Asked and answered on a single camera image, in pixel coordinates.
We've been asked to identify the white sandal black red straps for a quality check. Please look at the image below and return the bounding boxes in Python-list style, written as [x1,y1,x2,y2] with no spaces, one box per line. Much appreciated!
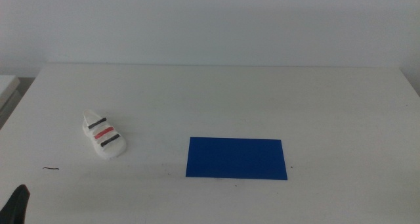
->
[81,109,127,160]

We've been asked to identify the blue rectangular mat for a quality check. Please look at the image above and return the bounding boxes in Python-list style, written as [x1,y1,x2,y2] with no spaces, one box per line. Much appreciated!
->
[185,137,289,181]

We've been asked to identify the white side table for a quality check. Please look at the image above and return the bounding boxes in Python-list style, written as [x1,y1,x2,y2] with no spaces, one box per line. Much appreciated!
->
[0,74,21,110]

